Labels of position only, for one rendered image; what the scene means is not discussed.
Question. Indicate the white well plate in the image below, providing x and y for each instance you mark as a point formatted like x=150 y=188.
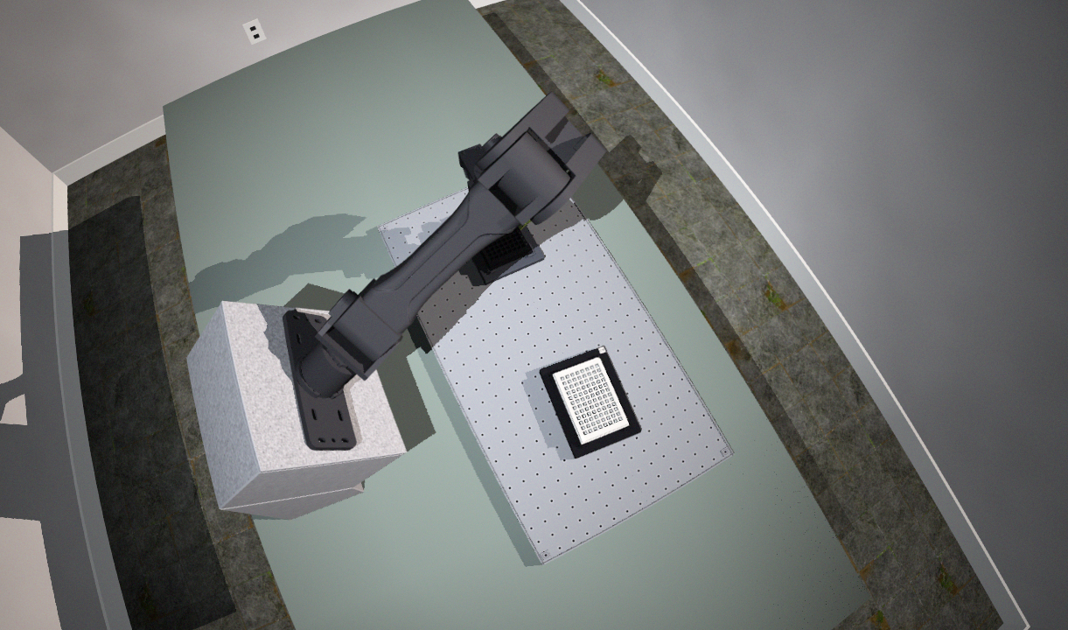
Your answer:
x=588 y=395

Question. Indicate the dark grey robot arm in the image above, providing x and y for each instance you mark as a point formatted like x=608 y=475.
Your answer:
x=323 y=361

